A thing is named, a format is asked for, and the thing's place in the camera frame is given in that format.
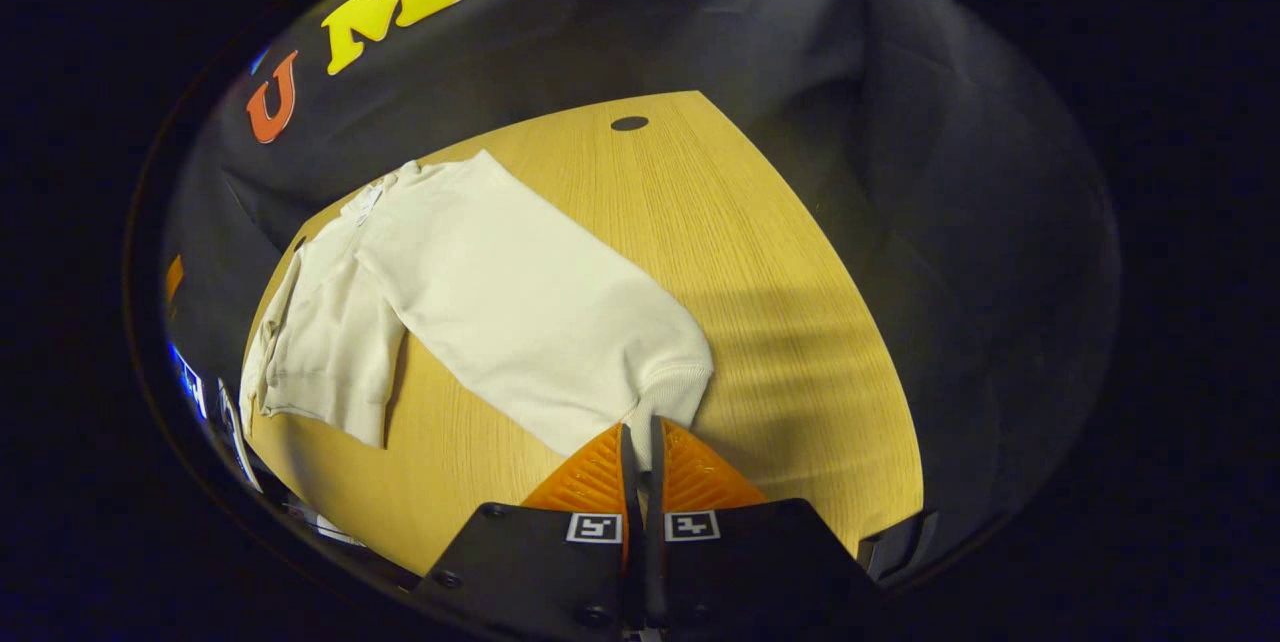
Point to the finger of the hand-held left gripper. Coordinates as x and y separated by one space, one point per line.
174 277

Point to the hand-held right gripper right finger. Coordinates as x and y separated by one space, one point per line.
760 562

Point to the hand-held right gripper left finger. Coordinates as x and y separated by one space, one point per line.
540 562

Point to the cream knit sweater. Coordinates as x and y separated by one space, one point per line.
500 302

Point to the white side desk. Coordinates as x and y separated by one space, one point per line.
238 442

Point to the black backdrop cloth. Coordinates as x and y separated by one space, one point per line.
750 22

